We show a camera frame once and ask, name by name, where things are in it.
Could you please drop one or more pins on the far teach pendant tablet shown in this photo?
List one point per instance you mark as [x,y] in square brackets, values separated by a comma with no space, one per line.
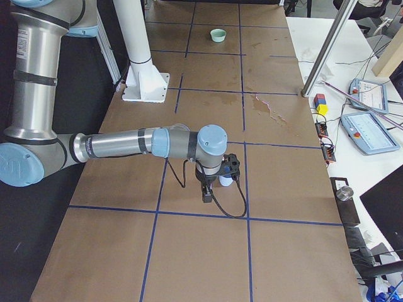
[370,93]

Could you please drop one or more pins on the red blue yellow blocks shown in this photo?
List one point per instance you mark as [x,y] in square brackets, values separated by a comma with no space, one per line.
[320,104]

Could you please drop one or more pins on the near teach pendant tablet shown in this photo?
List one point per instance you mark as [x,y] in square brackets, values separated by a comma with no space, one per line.
[368,134]

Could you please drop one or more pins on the teach pendant tablet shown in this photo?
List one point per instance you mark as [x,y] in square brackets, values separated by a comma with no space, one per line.
[368,134]
[370,93]

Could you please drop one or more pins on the blue plastic cup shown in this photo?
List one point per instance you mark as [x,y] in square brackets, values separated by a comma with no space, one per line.
[225,181]

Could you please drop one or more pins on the orange black power adapter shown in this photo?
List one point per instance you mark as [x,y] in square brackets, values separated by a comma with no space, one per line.
[321,129]

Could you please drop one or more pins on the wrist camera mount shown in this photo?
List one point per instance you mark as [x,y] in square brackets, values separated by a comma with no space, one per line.
[229,167]

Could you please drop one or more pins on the aluminium frame post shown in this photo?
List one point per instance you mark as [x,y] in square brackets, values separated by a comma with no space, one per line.
[341,18]

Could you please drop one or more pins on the white mounting pillar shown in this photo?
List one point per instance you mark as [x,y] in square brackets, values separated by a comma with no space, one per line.
[144,82]

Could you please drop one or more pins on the small metal cup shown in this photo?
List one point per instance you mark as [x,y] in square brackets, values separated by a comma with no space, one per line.
[344,193]

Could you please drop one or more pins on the green bowl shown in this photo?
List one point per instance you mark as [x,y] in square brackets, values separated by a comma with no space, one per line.
[218,35]

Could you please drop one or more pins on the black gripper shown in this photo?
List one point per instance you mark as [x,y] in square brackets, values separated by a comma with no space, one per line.
[204,178]

